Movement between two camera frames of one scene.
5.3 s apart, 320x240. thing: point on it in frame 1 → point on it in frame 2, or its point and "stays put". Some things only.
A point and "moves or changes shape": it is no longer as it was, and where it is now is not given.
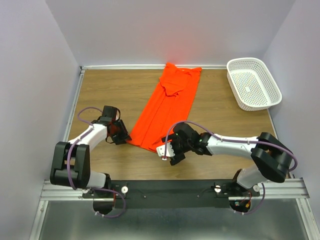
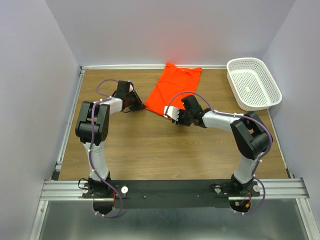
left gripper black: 124,134 → 139,105
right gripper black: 178,157 → 179,121
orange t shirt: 168,108 moves or changes shape
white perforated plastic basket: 252,85 stays put
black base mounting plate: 172,193 stays put
